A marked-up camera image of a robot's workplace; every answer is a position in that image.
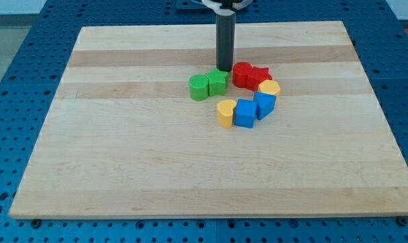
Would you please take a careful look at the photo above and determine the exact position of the red star block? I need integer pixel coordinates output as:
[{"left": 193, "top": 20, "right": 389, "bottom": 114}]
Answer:
[{"left": 246, "top": 66, "right": 273, "bottom": 91}]

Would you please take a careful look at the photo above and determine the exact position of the green star block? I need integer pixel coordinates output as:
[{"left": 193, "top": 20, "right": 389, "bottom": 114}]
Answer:
[{"left": 205, "top": 67, "right": 228, "bottom": 97}]

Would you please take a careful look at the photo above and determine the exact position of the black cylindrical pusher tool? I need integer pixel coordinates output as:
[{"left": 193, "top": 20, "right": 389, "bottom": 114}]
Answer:
[{"left": 216, "top": 9, "right": 236, "bottom": 72}]

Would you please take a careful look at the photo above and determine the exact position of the wooden board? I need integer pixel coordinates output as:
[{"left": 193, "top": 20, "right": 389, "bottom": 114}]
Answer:
[{"left": 9, "top": 21, "right": 408, "bottom": 220}]

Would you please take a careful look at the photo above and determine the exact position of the blue cube block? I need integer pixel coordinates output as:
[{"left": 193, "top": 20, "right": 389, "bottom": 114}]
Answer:
[{"left": 234, "top": 99, "right": 257, "bottom": 128}]

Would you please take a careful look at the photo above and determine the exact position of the red circle block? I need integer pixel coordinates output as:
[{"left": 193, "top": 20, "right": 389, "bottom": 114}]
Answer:
[{"left": 232, "top": 62, "right": 253, "bottom": 88}]

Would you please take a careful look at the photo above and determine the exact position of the yellow hexagon block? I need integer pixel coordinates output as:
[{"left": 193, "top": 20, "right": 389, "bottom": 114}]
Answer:
[{"left": 256, "top": 80, "right": 281, "bottom": 101}]

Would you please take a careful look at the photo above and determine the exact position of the yellow heart block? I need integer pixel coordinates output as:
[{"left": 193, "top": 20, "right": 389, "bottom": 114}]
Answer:
[{"left": 216, "top": 99, "right": 237, "bottom": 128}]

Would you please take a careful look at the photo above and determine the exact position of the green circle block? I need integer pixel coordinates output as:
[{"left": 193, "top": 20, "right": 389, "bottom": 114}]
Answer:
[{"left": 188, "top": 74, "right": 209, "bottom": 101}]

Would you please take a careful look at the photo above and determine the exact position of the blue pentagon block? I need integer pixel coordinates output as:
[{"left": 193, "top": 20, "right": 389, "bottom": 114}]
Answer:
[{"left": 253, "top": 92, "right": 277, "bottom": 120}]

